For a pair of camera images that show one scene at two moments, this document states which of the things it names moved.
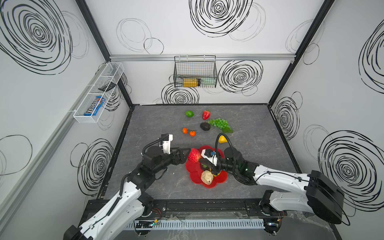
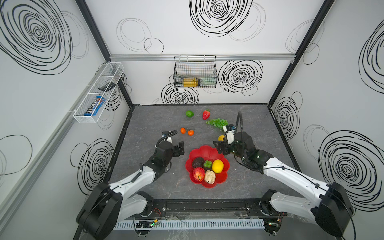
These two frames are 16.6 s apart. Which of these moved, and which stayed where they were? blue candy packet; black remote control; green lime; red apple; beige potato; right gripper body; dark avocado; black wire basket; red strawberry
Moved: red apple; dark avocado; right gripper body
Stayed: green lime; black wire basket; red strawberry; beige potato; blue candy packet; black remote control
